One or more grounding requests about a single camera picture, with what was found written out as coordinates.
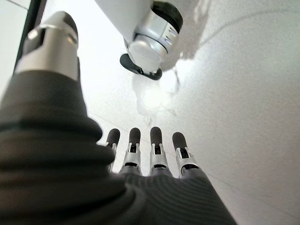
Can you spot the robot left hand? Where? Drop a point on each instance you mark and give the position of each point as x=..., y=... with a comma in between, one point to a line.
x=70, y=175

